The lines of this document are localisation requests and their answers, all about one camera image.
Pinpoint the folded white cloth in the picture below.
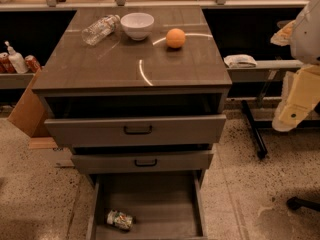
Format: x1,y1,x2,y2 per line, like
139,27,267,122
224,54,257,68

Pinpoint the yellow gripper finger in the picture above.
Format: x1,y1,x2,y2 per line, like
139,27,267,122
272,65,320,132
270,20,295,46

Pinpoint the middle grey drawer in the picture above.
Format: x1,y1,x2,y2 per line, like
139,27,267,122
71,150,213,174

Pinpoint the green 7up can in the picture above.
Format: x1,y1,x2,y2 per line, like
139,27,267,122
106,210,134,231

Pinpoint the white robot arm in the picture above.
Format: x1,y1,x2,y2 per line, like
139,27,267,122
271,0,320,132

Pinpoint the black table leg frame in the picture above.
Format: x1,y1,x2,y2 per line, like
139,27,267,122
241,100,320,160

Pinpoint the grey drawer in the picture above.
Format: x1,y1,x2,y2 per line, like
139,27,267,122
86,171,208,240
45,115,226,148
71,150,213,174

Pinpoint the grey drawer cabinet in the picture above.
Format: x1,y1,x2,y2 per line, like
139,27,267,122
32,5,233,240

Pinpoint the black chair base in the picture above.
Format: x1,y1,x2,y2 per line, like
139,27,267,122
286,197,320,212

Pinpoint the bottom grey drawer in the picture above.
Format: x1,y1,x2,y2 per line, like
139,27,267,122
86,171,208,240

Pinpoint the brown cardboard box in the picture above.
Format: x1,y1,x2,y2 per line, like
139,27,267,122
8,71,50,138

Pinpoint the red soda can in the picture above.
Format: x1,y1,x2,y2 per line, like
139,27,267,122
0,52,16,73
25,55,42,73

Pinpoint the orange fruit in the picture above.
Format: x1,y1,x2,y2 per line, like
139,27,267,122
166,28,186,49

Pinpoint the clear plastic water bottle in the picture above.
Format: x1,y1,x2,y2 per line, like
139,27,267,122
81,15,120,46

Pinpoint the white pump bottle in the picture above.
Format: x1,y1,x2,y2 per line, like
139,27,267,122
5,41,29,74

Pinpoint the top grey drawer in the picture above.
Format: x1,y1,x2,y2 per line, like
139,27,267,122
45,115,226,148

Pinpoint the white ceramic bowl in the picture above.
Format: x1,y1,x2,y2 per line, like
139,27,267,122
121,13,154,41

